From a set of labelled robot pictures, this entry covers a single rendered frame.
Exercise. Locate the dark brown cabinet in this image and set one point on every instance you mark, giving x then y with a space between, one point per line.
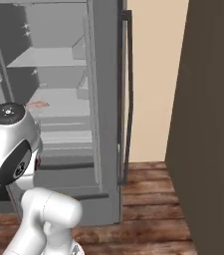
206 126

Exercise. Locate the grey fridge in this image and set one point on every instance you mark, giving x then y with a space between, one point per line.
67 99

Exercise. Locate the red raw steak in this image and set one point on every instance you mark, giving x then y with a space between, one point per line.
39 105

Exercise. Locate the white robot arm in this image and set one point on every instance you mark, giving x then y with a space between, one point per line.
14 139

